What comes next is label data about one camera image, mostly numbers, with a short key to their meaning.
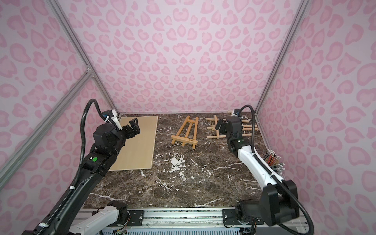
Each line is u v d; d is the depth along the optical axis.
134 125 0.63
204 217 0.75
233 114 0.73
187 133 1.07
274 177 0.43
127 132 0.62
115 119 0.59
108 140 0.49
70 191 0.42
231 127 0.61
